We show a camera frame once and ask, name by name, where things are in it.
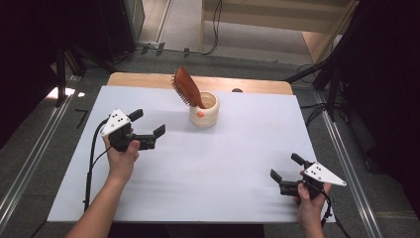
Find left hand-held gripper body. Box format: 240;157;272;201
100;108;158;154

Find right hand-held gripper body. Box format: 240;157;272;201
278;161;348;201

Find cream ribbed cup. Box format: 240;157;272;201
188;91;221;129

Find brown wooden hairbrush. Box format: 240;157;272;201
170;64;208;110

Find person's right hand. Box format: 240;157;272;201
294;170;333;226

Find person's left hand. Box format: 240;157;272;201
102;130;142;182

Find light wooden table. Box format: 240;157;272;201
107;72;294;96

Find white paper sheet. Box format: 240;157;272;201
48;85;336;223

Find black tripod stand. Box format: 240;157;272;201
52;41;117;108

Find black metal stand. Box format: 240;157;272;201
285;49;346;123

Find black cabinet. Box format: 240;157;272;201
97;0;147;63

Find person's dark clothing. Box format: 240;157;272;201
107;223;265;238

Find beige wooden platform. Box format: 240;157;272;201
200;0;361;65

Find aluminium floor rail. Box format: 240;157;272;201
0;74;83;229
311;89;384;238

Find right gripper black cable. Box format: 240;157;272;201
319;190;352;238

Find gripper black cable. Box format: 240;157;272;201
319;190;352;238
83;118;113;213

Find black floor cables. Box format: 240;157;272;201
296;63;335;129

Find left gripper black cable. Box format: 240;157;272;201
83;118;113;213

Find hanging black cable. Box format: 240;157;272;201
201;0;223;56

